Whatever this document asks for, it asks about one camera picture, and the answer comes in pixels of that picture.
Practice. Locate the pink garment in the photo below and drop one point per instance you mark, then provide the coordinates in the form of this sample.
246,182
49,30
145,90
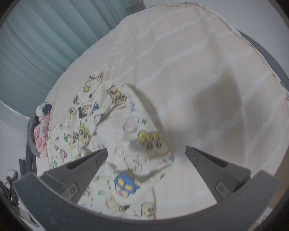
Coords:
42,133

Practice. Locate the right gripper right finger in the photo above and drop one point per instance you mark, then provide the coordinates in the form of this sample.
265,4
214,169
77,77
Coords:
219,177

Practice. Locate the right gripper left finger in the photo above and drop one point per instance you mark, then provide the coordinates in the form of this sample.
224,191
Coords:
74,177

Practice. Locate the white printed pyjama top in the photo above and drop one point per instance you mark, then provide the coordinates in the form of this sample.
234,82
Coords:
115,119

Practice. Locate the bed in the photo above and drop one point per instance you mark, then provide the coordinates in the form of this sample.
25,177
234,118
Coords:
195,68

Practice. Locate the blue-green curtain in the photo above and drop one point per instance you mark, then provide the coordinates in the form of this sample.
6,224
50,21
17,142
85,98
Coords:
62,20
19,76

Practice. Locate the dark blue garment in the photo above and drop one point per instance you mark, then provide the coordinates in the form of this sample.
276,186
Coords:
47,107

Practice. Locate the grey garment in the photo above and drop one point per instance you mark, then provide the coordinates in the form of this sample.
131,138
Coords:
31,133

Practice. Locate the grey bedside table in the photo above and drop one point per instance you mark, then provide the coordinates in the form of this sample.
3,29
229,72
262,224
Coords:
137,6

